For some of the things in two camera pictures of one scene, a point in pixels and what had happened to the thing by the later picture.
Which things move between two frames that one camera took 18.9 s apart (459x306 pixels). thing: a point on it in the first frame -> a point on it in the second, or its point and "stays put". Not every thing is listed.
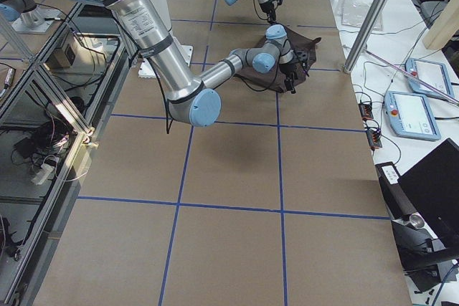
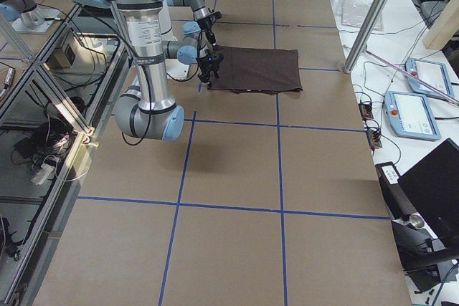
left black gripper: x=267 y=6 -> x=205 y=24
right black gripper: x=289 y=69 -> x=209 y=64
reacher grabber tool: x=424 y=82 stays put
